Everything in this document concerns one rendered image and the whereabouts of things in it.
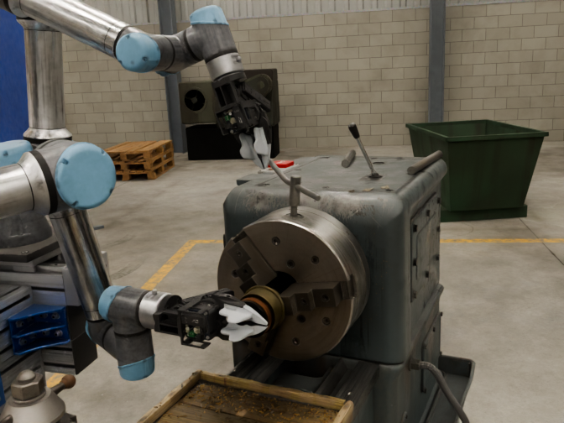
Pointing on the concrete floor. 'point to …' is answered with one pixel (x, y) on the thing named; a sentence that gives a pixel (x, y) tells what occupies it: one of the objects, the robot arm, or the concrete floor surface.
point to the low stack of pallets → (142, 158)
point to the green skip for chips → (481, 166)
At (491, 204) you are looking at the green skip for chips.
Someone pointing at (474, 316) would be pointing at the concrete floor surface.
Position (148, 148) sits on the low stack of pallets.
